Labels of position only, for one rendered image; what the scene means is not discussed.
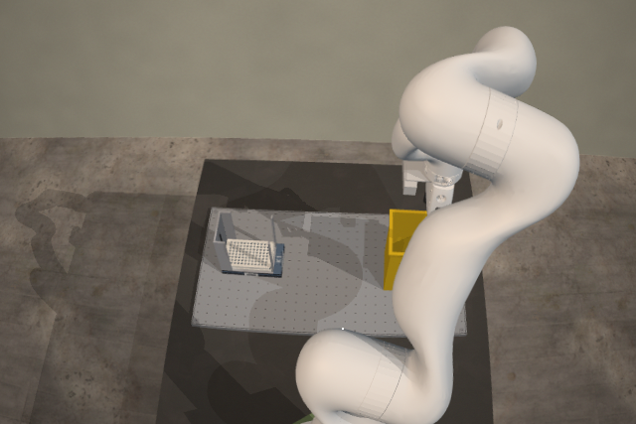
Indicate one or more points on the yellow square bin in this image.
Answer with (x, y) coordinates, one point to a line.
(402, 226)

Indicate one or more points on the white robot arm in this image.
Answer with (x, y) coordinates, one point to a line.
(532, 161)

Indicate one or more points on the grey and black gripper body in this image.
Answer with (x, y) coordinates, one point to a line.
(438, 195)

